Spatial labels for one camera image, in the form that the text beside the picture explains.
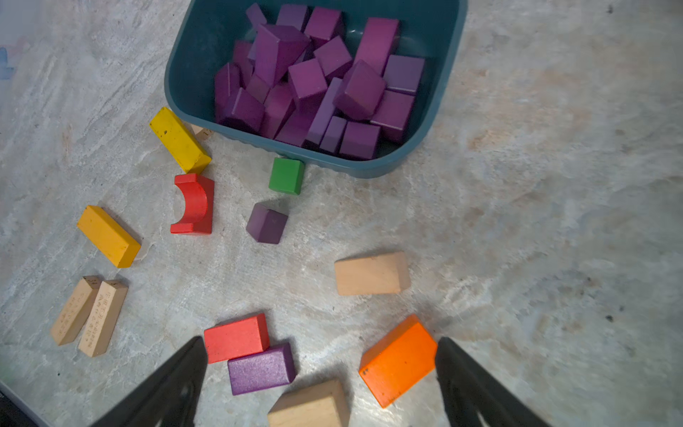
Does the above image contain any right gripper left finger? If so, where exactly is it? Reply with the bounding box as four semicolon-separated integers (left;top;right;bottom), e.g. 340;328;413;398
94;336;208;426

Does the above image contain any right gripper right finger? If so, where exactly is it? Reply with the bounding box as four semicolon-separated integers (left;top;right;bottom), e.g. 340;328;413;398
435;337;548;427

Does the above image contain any purple cube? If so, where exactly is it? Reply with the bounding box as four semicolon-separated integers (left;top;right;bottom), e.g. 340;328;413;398
334;60;387;121
370;90;415;145
339;122;381;160

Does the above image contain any purple long brick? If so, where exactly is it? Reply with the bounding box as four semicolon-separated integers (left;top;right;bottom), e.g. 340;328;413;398
354;17;400;77
306;78;343;146

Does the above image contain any purple triangle brick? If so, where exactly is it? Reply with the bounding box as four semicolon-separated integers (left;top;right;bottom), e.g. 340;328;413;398
254;24;311;88

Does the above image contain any natural wood brick near bin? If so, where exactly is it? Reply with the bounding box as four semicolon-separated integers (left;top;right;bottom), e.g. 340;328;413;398
190;125;213;142

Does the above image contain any teal plastic storage bin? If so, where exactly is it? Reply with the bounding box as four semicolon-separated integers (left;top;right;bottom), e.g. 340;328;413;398
164;0;468;179

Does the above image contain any orange brick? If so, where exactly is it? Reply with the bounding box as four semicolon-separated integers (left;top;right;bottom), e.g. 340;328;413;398
359;314;438;408

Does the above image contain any natural wood long brick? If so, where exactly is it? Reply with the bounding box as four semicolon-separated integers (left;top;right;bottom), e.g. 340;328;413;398
51;276;101;346
78;280;128;358

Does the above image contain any red rectangular brick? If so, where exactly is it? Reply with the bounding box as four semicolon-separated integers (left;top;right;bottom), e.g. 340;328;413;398
204;313;270;364

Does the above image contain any purple brick beside red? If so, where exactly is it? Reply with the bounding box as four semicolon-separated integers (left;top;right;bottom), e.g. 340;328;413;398
227;343;297;396

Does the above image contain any natural wood long brick left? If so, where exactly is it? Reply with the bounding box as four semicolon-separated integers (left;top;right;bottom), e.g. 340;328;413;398
51;276;101;346

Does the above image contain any natural wood brick lower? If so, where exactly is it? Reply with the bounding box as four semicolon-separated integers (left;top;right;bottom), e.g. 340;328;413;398
267;379;350;427

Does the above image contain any natural wood brick right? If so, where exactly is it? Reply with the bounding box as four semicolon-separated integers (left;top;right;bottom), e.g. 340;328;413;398
334;252;411;296

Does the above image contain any yellow-orange brick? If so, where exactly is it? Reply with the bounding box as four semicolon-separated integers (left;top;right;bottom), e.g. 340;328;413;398
78;206;141;269

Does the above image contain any red arch brick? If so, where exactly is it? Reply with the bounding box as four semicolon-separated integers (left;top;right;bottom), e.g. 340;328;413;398
170;174;215;235

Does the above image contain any yellow long brick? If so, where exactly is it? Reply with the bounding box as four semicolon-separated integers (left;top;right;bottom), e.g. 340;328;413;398
149;107;212;174

